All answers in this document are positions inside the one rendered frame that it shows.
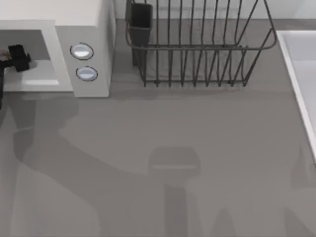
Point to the large round microwave knob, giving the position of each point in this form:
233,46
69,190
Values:
81,51

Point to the small round microwave knob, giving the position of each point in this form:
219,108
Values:
86,73

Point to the pale microwave oven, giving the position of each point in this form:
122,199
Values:
81,14

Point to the dark grey cutlery holder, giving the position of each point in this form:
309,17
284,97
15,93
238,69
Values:
139,29

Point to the white sink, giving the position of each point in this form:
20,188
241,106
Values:
300,64

